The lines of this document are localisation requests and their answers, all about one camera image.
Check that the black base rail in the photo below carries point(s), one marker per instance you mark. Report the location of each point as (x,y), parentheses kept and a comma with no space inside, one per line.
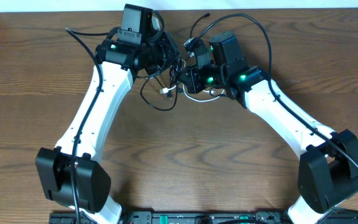
(196,218)

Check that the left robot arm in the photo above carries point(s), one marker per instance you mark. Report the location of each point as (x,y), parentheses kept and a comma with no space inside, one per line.
(71,172)

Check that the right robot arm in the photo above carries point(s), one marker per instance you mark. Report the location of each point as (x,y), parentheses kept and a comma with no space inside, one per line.
(328,168)

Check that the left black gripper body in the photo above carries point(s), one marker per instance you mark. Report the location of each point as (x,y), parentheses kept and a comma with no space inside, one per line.
(160,55)

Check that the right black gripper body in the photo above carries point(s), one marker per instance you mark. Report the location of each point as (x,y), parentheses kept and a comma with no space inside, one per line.
(209,76)

